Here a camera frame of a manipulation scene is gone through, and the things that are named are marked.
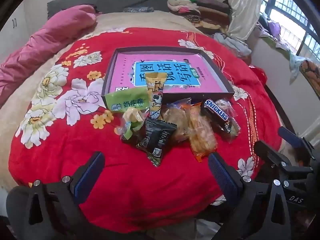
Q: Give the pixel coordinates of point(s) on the white wardrobe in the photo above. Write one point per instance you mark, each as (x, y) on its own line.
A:
(17, 30)

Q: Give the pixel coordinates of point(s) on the red floral blanket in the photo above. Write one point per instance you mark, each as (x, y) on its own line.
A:
(125, 180)

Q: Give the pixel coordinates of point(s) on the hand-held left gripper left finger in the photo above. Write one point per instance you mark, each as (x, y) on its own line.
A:
(90, 177)

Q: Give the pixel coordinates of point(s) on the brown chocolate bar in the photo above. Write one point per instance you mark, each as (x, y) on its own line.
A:
(215, 112)

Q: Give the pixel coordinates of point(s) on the pink book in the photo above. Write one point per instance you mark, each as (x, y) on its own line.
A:
(125, 70)

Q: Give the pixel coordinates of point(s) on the dark maroon cloth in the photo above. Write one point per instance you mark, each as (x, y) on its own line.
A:
(93, 8)

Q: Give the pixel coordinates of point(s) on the grey crumpled clothes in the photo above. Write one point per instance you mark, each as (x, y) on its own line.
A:
(232, 43)

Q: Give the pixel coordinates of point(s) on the orange cracker packet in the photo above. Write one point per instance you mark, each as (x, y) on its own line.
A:
(175, 120)
(202, 137)

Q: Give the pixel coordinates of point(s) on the white crumpled cloth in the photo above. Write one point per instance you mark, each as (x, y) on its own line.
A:
(296, 62)

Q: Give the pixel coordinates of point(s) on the purple cloth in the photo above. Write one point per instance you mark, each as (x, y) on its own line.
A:
(275, 27)

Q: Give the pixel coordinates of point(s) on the white satin curtain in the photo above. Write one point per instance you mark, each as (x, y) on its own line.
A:
(246, 10)

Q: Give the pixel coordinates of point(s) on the yellow snack packet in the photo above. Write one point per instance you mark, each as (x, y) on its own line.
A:
(156, 90)

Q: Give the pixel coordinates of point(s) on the pink quilt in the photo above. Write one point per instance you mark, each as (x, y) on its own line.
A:
(37, 50)

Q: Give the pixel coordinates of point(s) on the black snack packet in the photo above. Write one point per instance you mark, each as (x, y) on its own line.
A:
(155, 137)

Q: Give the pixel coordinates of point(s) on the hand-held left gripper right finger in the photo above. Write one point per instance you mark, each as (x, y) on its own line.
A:
(222, 177)

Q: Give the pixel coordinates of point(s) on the red plastic bag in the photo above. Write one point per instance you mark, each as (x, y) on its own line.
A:
(258, 73)

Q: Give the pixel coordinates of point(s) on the pile of folded clothes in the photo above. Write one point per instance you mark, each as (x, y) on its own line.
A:
(200, 10)

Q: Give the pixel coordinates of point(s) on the green snack packet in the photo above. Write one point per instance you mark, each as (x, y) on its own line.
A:
(125, 100)

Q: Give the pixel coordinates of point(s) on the grey shallow cardboard box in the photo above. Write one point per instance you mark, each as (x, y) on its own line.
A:
(150, 50)

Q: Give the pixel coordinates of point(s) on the clear nut snack packet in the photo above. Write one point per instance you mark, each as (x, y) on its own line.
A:
(232, 122)

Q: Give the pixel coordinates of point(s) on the clear yellow candy packet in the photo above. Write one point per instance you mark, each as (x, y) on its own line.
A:
(132, 120)

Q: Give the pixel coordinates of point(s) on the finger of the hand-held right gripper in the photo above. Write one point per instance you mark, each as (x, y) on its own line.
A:
(290, 136)
(270, 155)

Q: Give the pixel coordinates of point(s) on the brown patterned cushion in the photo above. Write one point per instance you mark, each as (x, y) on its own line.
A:
(311, 76)

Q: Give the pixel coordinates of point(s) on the barred window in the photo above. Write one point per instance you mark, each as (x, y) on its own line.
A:
(287, 12)

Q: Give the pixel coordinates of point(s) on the grey patterned pillow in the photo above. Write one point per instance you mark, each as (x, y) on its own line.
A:
(137, 9)

